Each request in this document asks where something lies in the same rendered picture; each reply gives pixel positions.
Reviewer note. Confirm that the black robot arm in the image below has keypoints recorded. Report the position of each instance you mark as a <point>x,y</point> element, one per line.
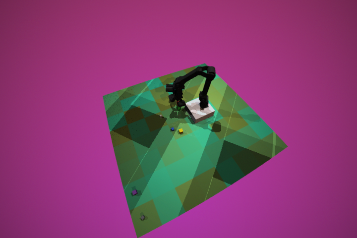
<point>178,84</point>

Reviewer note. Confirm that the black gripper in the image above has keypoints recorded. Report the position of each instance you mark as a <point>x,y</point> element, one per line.
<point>180,101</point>

